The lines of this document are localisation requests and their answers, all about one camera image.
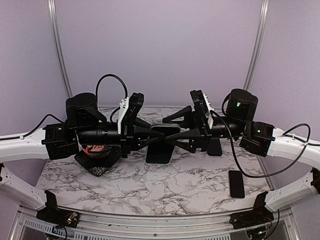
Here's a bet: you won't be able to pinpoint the right aluminium frame post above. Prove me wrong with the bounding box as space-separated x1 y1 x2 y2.
241 0 270 91

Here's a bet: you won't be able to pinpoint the front aluminium rail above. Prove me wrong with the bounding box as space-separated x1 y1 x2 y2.
8 205 300 240

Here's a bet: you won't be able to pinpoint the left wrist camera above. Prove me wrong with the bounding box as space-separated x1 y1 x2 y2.
117 92 145 135

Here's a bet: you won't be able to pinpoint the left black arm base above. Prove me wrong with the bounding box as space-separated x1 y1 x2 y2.
36 190 80 228

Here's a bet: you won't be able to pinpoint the aluminium frame post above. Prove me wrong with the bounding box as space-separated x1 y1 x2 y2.
47 0 73 98
241 0 270 91

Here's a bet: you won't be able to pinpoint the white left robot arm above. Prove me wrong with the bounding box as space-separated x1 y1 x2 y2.
0 92 165 223

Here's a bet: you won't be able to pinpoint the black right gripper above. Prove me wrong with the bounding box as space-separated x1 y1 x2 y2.
162 105 247 154

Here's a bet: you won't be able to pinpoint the black square patterned plate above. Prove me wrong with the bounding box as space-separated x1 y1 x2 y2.
74 146 122 177

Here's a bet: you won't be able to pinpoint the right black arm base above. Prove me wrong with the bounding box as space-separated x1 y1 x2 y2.
229 191 274 230

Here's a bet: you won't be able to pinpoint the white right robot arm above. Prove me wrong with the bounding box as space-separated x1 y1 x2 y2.
162 88 320 224

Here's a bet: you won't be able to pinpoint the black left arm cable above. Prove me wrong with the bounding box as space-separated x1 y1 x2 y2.
0 73 129 141

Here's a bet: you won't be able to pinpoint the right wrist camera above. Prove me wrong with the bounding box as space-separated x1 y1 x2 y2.
190 90 214 130

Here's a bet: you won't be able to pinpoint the left aluminium frame post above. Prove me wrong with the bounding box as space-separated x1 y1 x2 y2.
47 0 73 98

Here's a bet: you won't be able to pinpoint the red white patterned bowl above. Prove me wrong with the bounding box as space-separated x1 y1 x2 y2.
81 145 105 155

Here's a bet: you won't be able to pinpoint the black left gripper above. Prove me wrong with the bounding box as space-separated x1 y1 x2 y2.
76 117 166 159

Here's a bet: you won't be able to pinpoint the black phone case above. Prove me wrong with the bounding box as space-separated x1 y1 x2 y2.
207 138 223 157

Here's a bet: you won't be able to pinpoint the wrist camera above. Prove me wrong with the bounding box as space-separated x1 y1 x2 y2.
117 92 145 135
190 90 214 130

